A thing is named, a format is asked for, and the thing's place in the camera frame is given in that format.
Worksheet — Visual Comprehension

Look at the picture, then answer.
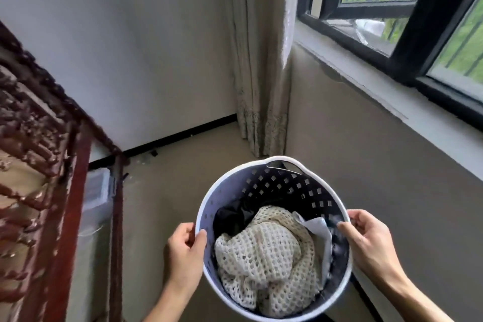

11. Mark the clear plastic storage box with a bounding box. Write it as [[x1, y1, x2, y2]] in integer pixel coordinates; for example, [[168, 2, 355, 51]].
[[77, 168, 115, 237]]

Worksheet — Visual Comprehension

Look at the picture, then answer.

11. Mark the black framed window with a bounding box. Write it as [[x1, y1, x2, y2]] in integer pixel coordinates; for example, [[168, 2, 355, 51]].
[[297, 0, 483, 132]]

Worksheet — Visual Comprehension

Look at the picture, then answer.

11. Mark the grey cloth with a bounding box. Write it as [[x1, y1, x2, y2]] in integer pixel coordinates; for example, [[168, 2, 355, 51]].
[[292, 212, 333, 288]]

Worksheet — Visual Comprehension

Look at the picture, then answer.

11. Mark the black garment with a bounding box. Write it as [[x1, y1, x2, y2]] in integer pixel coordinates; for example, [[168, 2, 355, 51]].
[[212, 197, 265, 237]]

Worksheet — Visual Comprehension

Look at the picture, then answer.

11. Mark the cream mesh knit garment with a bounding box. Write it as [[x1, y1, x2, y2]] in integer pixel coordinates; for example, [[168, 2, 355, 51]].
[[214, 205, 324, 318]]

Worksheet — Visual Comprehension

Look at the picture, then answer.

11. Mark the person's right forearm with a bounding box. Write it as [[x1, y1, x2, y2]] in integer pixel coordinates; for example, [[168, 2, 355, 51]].
[[379, 263, 455, 322]]

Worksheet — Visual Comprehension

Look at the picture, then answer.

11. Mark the person's left hand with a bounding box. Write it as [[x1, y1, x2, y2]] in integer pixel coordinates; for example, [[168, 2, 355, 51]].
[[164, 222, 208, 291]]

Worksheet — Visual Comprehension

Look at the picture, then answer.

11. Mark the beige curtain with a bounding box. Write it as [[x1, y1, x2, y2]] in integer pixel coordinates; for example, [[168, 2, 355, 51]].
[[225, 0, 302, 158]]

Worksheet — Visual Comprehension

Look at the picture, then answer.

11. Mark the carved dark wooden railing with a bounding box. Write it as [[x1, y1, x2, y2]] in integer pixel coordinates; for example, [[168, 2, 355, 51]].
[[0, 21, 131, 322]]

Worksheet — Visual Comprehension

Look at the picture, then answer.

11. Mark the white perforated laundry basket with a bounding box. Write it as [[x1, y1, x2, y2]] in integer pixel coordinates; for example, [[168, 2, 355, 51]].
[[195, 156, 353, 319]]

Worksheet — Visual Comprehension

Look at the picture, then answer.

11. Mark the person's left forearm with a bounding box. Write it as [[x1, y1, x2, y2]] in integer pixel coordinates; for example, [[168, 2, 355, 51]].
[[143, 281, 197, 322]]

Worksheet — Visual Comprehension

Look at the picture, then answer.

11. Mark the person's right hand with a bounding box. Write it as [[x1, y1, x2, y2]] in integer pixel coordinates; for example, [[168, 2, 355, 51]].
[[336, 209, 401, 279]]

